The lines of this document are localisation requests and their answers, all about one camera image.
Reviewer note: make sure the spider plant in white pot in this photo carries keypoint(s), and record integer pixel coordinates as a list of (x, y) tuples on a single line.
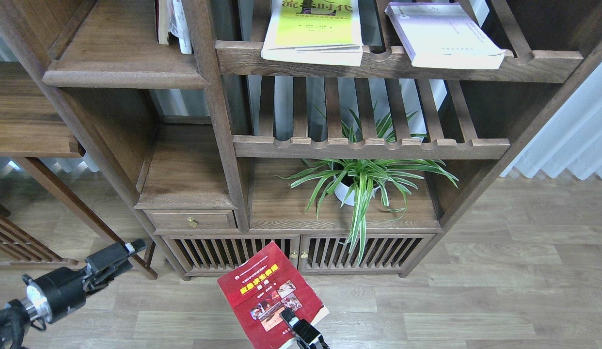
[(363, 177)]

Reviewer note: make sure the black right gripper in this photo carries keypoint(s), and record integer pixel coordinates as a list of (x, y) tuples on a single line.
[(306, 336)]

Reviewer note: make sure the red paperback book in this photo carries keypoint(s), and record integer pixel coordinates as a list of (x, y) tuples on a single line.
[(260, 289)]

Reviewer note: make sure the white lavender paperback book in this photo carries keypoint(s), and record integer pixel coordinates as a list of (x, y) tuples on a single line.
[(442, 35)]

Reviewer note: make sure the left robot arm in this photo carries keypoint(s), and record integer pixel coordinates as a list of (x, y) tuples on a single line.
[(15, 322)]

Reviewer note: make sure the upright books on shelf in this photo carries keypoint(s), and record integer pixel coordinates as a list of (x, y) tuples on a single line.
[(171, 19)]

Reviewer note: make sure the white curtain right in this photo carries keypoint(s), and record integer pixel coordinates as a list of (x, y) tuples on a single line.
[(571, 141)]

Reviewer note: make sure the yellow-green paperback book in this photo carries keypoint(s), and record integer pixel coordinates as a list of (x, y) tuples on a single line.
[(314, 31)]

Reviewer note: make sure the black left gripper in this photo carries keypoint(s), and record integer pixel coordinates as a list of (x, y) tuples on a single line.
[(62, 291)]

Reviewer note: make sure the large dark wooden bookshelf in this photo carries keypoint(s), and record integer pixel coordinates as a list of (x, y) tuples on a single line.
[(210, 134)]

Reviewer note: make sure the brass drawer knob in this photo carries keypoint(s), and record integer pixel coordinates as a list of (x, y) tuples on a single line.
[(191, 222)]

